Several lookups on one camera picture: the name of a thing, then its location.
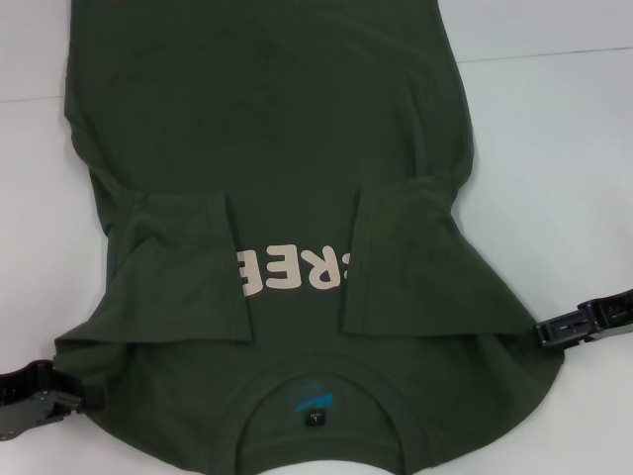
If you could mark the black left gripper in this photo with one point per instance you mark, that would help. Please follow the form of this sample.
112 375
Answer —
27 391

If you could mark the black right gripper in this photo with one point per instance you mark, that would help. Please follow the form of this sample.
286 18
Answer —
613 312

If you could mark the dark green FREE T-shirt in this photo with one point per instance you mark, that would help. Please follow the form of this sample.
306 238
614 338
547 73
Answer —
272 123

